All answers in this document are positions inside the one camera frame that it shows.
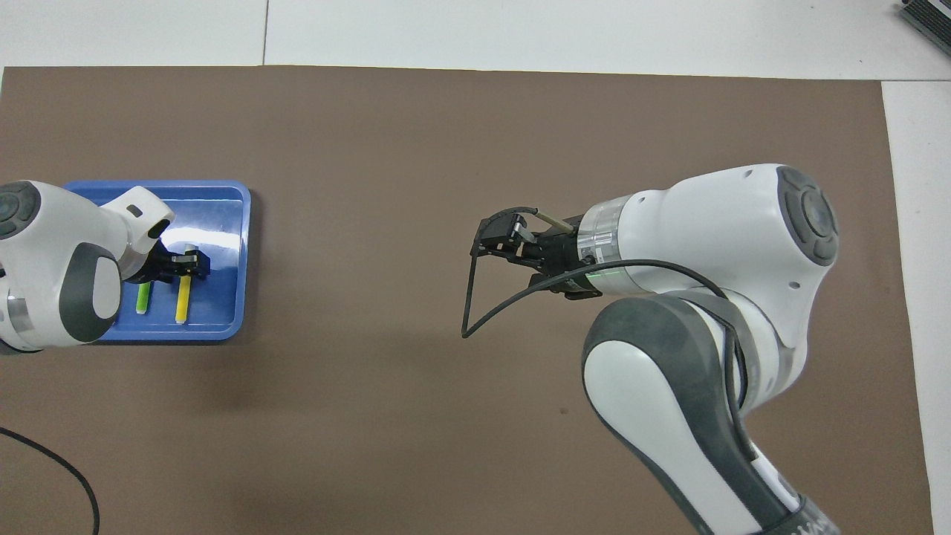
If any yellow pen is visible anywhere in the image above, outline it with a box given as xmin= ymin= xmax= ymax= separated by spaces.
xmin=175 ymin=244 xmax=197 ymax=325

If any brown table mat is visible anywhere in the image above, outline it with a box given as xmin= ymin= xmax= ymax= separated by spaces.
xmin=0 ymin=65 xmax=935 ymax=535

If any grey striped device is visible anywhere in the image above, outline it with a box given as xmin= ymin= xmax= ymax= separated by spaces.
xmin=898 ymin=0 xmax=951 ymax=38

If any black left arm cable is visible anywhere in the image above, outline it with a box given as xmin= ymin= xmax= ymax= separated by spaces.
xmin=0 ymin=427 xmax=101 ymax=535

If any blue plastic tray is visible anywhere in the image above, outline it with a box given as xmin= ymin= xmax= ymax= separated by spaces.
xmin=63 ymin=180 xmax=252 ymax=342

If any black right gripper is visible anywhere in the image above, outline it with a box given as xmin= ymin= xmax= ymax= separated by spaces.
xmin=473 ymin=213 xmax=603 ymax=300

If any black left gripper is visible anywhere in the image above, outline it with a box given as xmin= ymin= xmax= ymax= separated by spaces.
xmin=137 ymin=241 xmax=211 ymax=285

